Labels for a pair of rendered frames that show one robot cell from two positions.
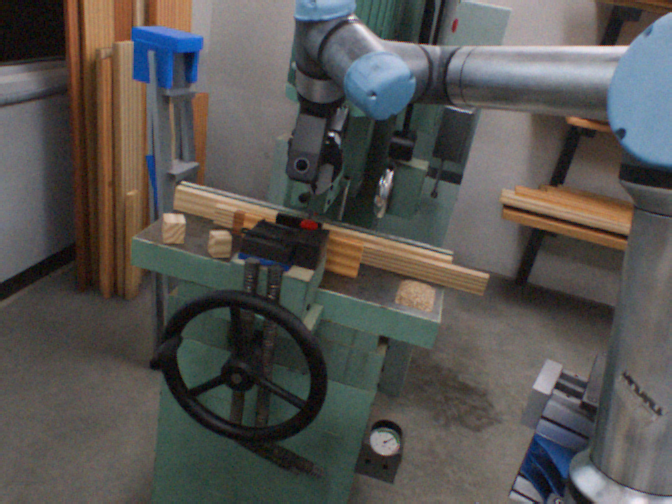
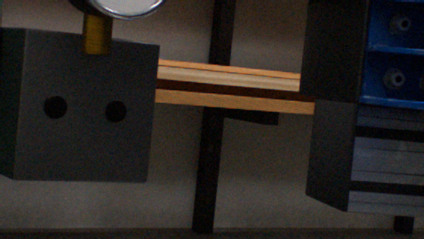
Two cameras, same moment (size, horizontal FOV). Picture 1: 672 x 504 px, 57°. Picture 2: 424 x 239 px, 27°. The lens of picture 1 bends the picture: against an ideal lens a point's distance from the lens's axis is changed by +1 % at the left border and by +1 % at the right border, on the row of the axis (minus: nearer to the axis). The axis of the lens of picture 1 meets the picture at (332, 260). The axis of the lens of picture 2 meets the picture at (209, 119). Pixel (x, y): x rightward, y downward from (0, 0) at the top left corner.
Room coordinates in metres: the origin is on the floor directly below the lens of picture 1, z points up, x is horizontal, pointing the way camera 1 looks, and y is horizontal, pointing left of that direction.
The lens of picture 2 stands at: (0.51, 0.09, 0.61)
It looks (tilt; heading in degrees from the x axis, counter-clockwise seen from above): 3 degrees down; 320
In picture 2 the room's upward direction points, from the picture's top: 6 degrees clockwise
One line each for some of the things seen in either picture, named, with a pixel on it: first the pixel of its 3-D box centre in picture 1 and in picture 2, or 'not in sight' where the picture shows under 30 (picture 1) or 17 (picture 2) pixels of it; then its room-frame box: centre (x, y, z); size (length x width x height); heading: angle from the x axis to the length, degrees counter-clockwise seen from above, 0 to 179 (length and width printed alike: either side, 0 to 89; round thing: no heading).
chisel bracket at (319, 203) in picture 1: (318, 187); not in sight; (1.18, 0.06, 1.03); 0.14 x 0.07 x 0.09; 172
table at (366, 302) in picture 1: (287, 279); not in sight; (1.05, 0.08, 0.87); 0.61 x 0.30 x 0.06; 82
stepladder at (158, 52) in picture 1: (171, 211); not in sight; (1.92, 0.58, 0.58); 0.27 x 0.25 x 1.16; 77
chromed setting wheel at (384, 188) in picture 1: (384, 189); not in sight; (1.27, -0.08, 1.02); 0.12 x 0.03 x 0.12; 172
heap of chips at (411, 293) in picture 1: (416, 291); not in sight; (1.03, -0.17, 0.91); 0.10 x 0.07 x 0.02; 172
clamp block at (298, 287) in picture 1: (277, 277); not in sight; (0.97, 0.09, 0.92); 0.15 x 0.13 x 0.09; 82
